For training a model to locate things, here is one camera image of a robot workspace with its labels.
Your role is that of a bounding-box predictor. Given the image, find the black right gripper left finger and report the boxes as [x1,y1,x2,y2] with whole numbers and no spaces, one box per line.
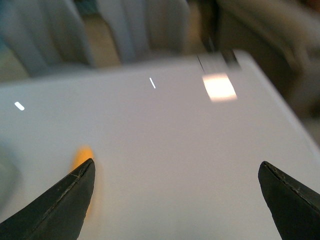
[0,158,96,240]

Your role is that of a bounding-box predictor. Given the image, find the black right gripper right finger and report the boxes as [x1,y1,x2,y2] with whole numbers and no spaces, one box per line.
[258,161,320,240]

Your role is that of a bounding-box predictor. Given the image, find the beige chair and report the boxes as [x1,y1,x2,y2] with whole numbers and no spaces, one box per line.
[0,0,95,78]
[96,0,190,64]

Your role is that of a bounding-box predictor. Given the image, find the left beige chair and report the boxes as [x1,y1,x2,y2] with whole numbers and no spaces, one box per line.
[0,0,95,78]

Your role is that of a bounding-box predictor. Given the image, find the yellow corn cob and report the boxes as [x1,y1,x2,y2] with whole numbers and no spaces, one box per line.
[70,144,98,219]

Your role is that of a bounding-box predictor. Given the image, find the right beige chair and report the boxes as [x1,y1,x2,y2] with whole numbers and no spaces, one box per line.
[96,0,190,64]

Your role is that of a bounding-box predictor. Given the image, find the white electric cooking pot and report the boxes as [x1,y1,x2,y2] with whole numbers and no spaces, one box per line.
[0,146,20,208]

